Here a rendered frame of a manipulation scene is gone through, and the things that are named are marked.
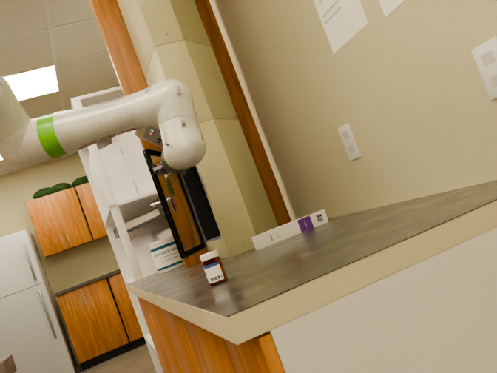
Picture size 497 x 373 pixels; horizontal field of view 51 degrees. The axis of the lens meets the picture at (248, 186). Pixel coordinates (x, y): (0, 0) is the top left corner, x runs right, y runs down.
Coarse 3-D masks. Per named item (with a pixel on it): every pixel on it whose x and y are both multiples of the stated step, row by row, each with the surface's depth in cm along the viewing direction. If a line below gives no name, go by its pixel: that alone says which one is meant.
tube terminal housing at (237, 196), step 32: (160, 64) 180; (192, 64) 183; (192, 96) 181; (224, 96) 196; (224, 128) 187; (224, 160) 181; (224, 192) 179; (256, 192) 191; (224, 224) 177; (256, 224) 183; (224, 256) 184
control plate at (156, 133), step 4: (148, 128) 189; (152, 128) 187; (148, 132) 194; (152, 132) 192; (156, 132) 190; (144, 136) 201; (148, 136) 199; (152, 136) 196; (156, 136) 194; (148, 140) 203; (152, 140) 201; (156, 140) 199; (160, 144) 202
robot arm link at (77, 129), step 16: (176, 80) 136; (128, 96) 136; (144, 96) 134; (160, 96) 133; (176, 96) 133; (64, 112) 137; (80, 112) 136; (96, 112) 135; (112, 112) 135; (128, 112) 134; (144, 112) 134; (160, 112) 133; (176, 112) 132; (192, 112) 135; (64, 128) 135; (80, 128) 135; (96, 128) 136; (112, 128) 136; (128, 128) 137; (64, 144) 136; (80, 144) 138
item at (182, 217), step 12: (144, 156) 177; (156, 156) 188; (168, 180) 191; (168, 192) 185; (180, 192) 200; (168, 204) 181; (180, 204) 195; (168, 216) 176; (180, 216) 189; (180, 228) 184; (192, 228) 198; (180, 240) 180; (192, 240) 193; (180, 252) 175
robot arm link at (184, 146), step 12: (168, 120) 133; (180, 120) 132; (192, 120) 134; (168, 132) 133; (180, 132) 132; (192, 132) 133; (168, 144) 134; (180, 144) 131; (192, 144) 132; (204, 144) 135; (168, 156) 134; (180, 156) 132; (192, 156) 132; (180, 168) 141
